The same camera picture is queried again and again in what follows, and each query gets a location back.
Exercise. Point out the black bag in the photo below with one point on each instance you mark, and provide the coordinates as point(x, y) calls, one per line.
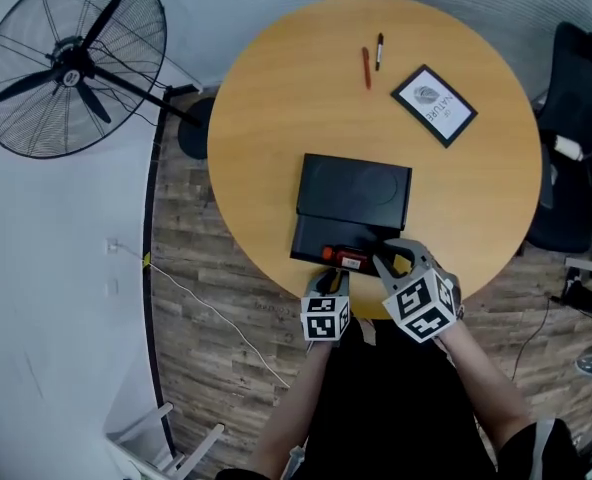
point(588, 293)

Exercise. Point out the yellow tape piece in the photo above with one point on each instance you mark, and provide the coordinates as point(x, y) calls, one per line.
point(147, 259)

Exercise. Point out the white roll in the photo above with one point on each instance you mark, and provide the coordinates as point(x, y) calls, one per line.
point(568, 148)

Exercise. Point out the black office chair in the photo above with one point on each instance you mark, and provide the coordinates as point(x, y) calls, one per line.
point(576, 83)

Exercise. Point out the black marker pen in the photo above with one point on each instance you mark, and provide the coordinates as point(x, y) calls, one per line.
point(379, 52)

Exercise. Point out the red pen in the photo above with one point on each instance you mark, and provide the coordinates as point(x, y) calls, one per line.
point(366, 68)

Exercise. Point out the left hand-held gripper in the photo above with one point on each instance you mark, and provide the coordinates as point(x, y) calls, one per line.
point(323, 320)

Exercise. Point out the black metal box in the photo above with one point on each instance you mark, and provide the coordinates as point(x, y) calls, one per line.
point(353, 188)

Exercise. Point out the white rack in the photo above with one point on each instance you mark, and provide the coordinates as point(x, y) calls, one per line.
point(136, 430)

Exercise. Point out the white wall plate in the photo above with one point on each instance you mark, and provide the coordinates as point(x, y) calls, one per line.
point(113, 287)

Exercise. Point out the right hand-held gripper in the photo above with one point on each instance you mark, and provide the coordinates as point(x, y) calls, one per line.
point(421, 303)

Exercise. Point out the person's right forearm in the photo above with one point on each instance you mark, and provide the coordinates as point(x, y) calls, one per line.
point(486, 388)

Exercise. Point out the red capped small bottle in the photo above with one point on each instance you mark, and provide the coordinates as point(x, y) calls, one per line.
point(346, 257)

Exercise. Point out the person's black clothing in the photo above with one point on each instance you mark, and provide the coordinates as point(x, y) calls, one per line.
point(391, 408)

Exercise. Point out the white desk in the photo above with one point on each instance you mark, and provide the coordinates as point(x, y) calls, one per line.
point(591, 264)

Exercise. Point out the black standing fan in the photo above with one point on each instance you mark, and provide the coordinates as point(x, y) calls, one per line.
point(71, 75)

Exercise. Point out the person's left forearm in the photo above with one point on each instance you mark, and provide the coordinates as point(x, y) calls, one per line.
point(296, 408)

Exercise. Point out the black framed picture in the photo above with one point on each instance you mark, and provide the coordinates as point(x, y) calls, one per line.
point(433, 106)

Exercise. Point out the white wall socket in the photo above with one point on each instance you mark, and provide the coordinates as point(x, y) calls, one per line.
point(112, 246)

